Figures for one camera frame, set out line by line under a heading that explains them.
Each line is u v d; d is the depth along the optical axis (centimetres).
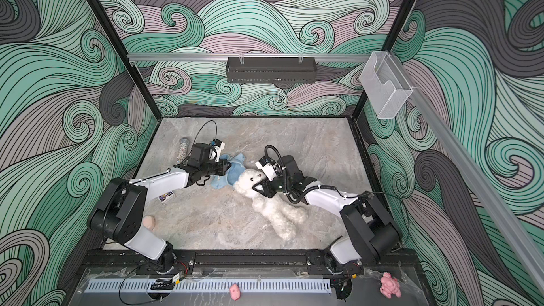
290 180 67
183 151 101
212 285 70
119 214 45
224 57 93
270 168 76
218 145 84
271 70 95
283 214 76
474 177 52
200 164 73
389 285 66
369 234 43
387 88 77
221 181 90
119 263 75
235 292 66
